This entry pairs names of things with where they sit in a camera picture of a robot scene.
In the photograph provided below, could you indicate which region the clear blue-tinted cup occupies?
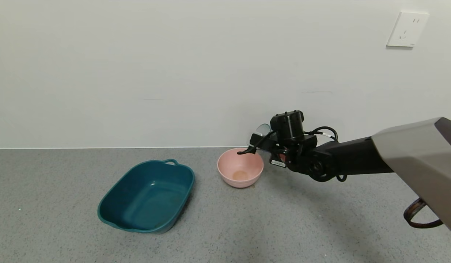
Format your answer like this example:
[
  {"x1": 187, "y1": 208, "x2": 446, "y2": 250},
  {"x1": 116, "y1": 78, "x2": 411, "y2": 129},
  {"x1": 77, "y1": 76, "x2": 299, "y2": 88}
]
[{"x1": 255, "y1": 123, "x2": 272, "y2": 141}]

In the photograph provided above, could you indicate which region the black camera cable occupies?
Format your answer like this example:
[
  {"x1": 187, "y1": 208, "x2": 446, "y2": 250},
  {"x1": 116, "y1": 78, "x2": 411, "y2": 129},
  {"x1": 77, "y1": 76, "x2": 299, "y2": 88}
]
[{"x1": 306, "y1": 126, "x2": 339, "y2": 142}]

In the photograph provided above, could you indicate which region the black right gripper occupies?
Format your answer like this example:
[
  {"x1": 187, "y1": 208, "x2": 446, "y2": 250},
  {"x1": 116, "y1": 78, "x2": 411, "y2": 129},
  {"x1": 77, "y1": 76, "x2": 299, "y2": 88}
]
[{"x1": 246, "y1": 133, "x2": 287, "y2": 168}]

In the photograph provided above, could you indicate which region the teal plastic basin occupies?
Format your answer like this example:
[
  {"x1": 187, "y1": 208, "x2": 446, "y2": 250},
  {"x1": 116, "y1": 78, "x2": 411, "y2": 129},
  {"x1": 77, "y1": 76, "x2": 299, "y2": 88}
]
[{"x1": 97, "y1": 159, "x2": 195, "y2": 233}]

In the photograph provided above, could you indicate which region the white wall socket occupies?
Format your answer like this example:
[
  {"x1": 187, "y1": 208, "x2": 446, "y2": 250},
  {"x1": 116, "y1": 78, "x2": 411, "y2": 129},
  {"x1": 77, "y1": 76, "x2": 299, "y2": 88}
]
[{"x1": 386, "y1": 11, "x2": 430, "y2": 48}]

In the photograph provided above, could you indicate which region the pink ribbed bowl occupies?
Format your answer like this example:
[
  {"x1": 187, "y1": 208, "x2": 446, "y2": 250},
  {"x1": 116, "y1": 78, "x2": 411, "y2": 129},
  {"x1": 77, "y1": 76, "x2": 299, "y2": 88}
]
[{"x1": 217, "y1": 148, "x2": 264, "y2": 188}]

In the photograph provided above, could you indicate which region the brown strap loop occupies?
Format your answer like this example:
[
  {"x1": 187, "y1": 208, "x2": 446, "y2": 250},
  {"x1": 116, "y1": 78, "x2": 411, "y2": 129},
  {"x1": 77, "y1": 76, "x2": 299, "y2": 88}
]
[{"x1": 403, "y1": 198, "x2": 444, "y2": 229}]

